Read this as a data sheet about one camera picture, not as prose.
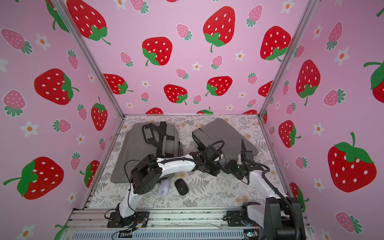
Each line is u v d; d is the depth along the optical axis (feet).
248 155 2.31
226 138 3.34
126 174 1.73
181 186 2.72
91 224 2.36
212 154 2.32
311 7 2.26
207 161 2.29
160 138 3.15
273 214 1.35
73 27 2.42
